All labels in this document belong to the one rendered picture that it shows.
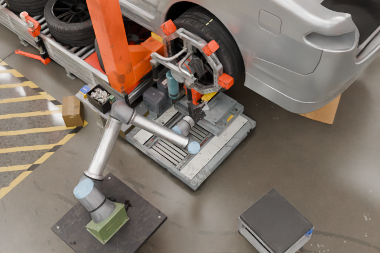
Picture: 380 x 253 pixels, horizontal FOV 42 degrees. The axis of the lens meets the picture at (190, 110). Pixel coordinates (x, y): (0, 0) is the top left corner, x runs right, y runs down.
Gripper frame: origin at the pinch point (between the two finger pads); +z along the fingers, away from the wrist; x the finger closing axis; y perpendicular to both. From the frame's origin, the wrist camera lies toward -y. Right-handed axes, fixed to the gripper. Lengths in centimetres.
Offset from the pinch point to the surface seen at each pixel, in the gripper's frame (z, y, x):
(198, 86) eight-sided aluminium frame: 8.9, -10.0, -11.9
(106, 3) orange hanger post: -25, -101, 13
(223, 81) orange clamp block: 7.1, -8.8, 25.7
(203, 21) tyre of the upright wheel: 23, -52, 26
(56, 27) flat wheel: -10, -115, -130
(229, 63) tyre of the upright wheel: 17.0, -16.8, 30.8
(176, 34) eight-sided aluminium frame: 6, -55, 11
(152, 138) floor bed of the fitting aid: -26, 10, -68
